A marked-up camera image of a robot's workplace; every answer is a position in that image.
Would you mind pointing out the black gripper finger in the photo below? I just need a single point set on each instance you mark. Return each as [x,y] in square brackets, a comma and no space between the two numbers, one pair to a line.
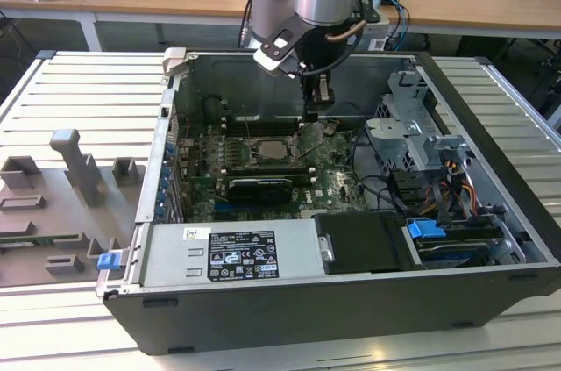
[325,90]
[309,94]

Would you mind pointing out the silver square CPU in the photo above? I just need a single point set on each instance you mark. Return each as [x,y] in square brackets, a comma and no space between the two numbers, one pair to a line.
[271,151]

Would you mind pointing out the thin metal locking lever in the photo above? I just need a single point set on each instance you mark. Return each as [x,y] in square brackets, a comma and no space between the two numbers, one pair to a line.
[248,132]

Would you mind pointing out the CPU socket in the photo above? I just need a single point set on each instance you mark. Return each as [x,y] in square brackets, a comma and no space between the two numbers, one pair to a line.
[271,152]

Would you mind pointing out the round coin cell battery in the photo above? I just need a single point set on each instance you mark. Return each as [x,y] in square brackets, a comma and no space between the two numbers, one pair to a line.
[331,128]

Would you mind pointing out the silver metal drive cage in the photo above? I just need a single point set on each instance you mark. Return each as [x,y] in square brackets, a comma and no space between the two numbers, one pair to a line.
[394,143]

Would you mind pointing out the green motherboard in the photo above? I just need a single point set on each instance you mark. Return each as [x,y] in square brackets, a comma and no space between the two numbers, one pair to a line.
[337,187]

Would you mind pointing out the black graphics card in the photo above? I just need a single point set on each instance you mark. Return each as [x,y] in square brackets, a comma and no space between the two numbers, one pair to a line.
[258,190]

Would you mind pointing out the grey case latch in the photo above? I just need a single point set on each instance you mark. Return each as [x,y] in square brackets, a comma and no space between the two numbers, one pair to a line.
[173,62]

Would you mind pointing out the black plastic shroud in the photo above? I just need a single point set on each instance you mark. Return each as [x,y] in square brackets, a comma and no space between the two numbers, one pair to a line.
[364,239]

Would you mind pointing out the hard disk in blue carrier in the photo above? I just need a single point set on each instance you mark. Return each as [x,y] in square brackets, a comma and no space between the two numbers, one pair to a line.
[423,228]

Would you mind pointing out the black rating label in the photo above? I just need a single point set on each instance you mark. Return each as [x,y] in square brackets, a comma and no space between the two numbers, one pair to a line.
[241,257]

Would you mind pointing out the grey power supply unit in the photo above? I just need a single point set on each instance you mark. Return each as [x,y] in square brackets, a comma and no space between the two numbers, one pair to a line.
[175,257]

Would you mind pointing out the black and grey PC case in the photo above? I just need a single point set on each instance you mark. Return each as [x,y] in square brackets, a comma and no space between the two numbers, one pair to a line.
[307,323]

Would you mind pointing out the blue plastic latch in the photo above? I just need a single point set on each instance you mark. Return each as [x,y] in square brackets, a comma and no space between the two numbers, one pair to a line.
[108,261]

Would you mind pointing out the grey parts rack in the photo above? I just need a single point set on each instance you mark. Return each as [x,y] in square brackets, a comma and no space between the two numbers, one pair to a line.
[66,213]

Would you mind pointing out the green RAM stick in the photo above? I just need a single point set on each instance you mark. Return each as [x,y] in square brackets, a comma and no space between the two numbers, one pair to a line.
[26,240]

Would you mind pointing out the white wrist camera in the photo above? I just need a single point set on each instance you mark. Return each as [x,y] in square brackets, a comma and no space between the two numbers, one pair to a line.
[269,57]

